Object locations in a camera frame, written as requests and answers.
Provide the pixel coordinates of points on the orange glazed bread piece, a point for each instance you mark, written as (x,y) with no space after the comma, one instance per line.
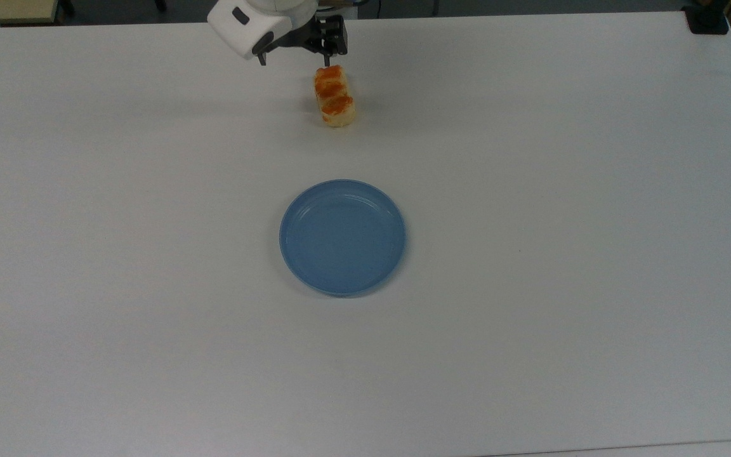
(334,95)

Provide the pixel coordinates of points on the blue round plate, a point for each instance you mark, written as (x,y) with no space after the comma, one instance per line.
(342,237)

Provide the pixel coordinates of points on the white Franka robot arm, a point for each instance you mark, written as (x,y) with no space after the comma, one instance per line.
(289,6)

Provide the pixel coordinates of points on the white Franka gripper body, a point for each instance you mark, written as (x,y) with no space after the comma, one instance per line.
(238,28)

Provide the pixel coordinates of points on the black table clamp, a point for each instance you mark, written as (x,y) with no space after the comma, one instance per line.
(707,18)

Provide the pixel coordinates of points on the light wooden desk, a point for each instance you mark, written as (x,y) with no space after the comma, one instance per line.
(10,11)

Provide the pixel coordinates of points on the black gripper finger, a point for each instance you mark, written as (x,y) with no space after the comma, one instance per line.
(327,37)
(263,51)

